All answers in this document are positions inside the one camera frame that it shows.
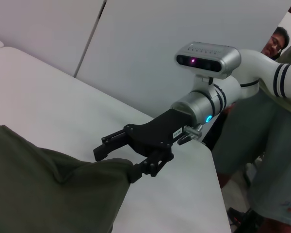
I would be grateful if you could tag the white partition panel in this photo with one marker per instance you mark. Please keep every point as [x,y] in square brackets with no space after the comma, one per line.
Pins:
[148,48]
[38,31]

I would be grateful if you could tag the small silver connector post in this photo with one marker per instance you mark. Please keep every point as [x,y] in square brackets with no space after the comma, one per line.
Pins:
[194,131]

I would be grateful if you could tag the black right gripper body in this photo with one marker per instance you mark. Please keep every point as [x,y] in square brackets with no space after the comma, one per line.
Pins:
[155,131]

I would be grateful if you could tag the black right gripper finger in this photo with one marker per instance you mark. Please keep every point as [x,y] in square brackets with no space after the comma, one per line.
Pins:
[150,163]
[109,146]

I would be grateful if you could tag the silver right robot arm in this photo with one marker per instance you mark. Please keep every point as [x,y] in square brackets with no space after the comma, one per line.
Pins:
[220,97]

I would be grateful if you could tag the black device with red light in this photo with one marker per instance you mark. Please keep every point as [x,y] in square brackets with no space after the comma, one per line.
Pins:
[245,218]

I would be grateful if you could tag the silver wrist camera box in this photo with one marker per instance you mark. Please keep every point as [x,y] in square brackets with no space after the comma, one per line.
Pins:
[206,59]

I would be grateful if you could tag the dark green FREE t-shirt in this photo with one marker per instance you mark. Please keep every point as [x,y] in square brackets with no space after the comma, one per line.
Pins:
[51,189]

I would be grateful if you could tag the person with glasses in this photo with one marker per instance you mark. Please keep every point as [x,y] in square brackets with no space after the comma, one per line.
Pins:
[275,44]

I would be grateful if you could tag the person in grey shorts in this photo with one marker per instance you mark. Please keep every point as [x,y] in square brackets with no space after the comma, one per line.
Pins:
[269,157]

